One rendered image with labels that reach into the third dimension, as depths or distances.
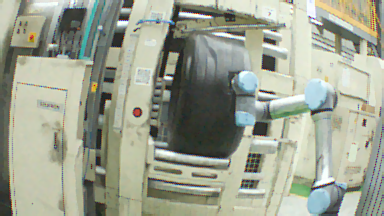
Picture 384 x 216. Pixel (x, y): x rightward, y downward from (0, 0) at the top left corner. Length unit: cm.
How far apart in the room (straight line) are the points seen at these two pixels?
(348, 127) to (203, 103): 467
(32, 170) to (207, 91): 101
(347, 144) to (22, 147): 561
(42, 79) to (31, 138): 26
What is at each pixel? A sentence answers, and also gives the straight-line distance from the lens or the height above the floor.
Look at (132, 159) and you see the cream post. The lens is 287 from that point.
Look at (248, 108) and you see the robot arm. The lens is 226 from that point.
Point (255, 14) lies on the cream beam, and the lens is 319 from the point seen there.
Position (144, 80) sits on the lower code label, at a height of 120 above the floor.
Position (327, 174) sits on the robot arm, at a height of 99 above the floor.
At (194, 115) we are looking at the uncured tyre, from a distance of 267.
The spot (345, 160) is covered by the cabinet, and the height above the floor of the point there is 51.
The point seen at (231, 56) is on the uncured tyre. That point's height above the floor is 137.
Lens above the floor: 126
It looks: 3 degrees down
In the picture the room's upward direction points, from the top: 9 degrees clockwise
